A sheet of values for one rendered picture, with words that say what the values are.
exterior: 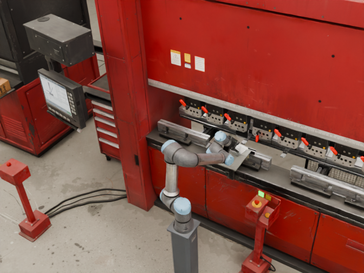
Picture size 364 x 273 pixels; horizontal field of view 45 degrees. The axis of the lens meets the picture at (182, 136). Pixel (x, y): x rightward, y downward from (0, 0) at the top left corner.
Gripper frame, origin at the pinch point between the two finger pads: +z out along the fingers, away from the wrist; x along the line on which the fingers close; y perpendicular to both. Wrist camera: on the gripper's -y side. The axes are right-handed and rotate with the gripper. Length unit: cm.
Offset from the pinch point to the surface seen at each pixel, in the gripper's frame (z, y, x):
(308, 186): 16, 3, -58
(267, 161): 10.3, 5.7, -22.8
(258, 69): -51, 53, -10
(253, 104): -28.9, 33.8, -8.3
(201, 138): 4.0, -2.9, 35.7
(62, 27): -111, 14, 111
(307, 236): 46, -30, -67
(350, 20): -81, 88, -63
